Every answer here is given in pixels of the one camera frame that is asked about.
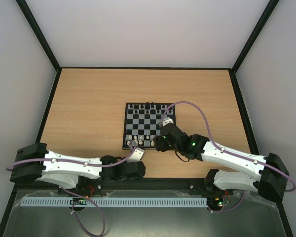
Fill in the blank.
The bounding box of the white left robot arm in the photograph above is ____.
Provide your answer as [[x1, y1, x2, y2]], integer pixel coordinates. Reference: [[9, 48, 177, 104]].
[[6, 142, 146, 189]]

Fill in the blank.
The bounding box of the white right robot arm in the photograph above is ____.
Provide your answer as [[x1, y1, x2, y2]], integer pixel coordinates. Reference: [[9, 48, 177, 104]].
[[153, 123, 289, 202]]

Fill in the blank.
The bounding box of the green circuit board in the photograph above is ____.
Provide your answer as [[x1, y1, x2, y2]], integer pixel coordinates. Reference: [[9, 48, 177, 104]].
[[213, 196, 230, 207]]

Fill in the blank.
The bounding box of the black and silver chessboard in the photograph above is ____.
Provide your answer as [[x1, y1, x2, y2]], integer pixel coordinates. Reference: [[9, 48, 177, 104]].
[[122, 102, 176, 150]]

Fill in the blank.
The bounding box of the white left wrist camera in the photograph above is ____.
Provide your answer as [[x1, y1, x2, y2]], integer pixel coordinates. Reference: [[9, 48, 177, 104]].
[[127, 148, 145, 163]]

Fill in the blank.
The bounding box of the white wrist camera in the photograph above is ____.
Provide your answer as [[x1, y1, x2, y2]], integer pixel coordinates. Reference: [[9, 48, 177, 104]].
[[162, 118, 174, 126], [127, 148, 145, 163]]

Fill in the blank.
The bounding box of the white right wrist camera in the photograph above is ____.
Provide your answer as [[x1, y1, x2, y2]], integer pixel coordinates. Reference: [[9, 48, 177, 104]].
[[162, 118, 174, 126]]

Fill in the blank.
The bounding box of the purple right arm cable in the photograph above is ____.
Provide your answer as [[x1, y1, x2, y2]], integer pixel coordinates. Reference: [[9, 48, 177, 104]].
[[159, 101, 296, 193]]

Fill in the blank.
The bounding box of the black mounting rail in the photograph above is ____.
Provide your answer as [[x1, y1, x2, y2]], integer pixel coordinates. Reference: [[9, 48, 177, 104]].
[[82, 178, 212, 196]]

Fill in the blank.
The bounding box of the light blue slotted cable duct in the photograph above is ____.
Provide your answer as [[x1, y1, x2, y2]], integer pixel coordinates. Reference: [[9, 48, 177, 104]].
[[20, 197, 208, 208]]

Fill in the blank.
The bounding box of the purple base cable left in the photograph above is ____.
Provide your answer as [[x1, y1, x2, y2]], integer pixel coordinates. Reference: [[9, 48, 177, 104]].
[[61, 187, 106, 237]]

